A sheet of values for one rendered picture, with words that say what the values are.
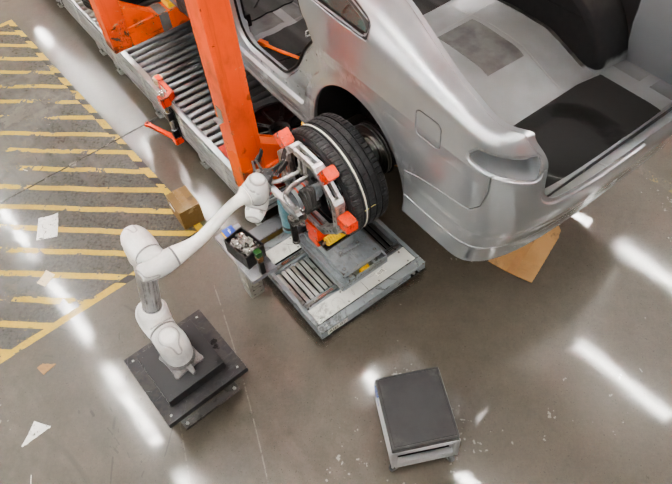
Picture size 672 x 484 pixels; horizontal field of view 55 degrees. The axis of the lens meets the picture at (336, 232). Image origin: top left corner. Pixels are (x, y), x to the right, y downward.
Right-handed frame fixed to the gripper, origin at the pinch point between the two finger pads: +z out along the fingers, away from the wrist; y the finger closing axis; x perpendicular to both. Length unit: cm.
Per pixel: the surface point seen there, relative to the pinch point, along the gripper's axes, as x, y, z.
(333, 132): -6.2, 27.8, 16.4
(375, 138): -32, 42, 33
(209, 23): 58, -18, 31
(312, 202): -17.4, 20.4, -19.5
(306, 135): -4.7, 13.9, 13.7
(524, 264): -143, 118, 16
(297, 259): -108, -23, -5
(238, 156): -25.1, -35.6, 16.4
